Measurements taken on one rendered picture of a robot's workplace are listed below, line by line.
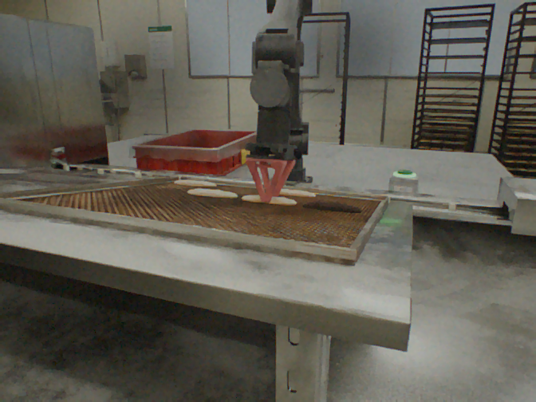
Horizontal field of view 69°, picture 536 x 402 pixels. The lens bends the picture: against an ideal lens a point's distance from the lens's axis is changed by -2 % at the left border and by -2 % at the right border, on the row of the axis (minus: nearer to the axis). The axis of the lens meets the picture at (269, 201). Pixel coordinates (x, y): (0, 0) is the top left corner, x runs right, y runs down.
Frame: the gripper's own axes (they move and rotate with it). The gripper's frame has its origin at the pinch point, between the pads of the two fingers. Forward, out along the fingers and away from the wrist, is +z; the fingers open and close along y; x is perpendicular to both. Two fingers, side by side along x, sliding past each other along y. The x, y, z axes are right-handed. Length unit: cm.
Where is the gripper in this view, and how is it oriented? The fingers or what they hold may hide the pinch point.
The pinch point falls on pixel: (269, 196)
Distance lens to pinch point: 69.1
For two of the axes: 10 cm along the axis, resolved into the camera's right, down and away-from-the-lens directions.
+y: 3.0, -1.1, 9.5
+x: -9.5, -1.0, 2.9
